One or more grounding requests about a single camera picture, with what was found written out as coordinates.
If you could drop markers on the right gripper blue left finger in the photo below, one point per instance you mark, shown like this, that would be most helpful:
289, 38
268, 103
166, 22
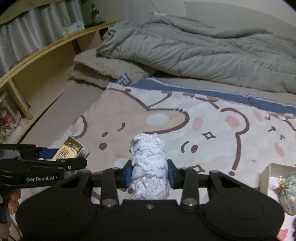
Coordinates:
123, 176

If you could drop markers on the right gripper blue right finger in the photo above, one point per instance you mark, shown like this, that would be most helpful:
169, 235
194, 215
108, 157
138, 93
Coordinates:
176, 176

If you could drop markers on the yellow small card box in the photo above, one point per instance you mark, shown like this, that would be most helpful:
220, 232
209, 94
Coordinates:
71, 149

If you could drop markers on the blue floral fabric pouch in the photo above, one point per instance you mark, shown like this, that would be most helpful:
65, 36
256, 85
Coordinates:
286, 192

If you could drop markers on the left hand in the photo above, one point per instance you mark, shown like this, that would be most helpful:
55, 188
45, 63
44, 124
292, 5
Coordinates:
9, 204

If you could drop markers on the clear display box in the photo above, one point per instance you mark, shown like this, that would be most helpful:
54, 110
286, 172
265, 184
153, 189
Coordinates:
11, 119

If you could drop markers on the bear print cloth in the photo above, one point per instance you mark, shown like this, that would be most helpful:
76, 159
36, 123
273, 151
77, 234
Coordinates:
198, 130

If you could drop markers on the wooden headboard shelf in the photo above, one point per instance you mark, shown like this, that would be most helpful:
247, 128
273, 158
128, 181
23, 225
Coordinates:
37, 81

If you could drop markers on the beige bed sheet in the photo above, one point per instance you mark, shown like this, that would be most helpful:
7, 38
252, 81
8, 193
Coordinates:
79, 97

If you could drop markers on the white shallow cardboard box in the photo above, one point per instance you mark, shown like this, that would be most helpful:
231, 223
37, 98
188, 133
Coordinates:
270, 177

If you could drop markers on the beige fluffy folded blanket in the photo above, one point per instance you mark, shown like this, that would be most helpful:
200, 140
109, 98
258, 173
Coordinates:
101, 71

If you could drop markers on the grey curtain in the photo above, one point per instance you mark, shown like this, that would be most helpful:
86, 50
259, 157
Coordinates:
36, 29

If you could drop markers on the grey quilted comforter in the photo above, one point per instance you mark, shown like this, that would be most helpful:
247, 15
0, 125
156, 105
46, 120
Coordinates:
244, 57

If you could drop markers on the tissue pack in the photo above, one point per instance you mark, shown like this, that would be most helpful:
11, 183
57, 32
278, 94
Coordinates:
75, 27

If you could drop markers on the green glass bottle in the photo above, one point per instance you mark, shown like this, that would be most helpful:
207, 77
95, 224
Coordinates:
96, 14

